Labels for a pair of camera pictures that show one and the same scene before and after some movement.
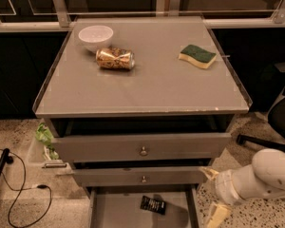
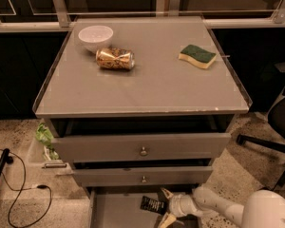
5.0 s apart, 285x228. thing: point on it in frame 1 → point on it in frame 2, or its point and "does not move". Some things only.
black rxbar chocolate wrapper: x=155 y=205 does not move
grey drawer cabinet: x=139 y=107 does not move
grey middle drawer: x=142 y=176 does not move
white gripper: x=223 y=184 → x=177 y=203
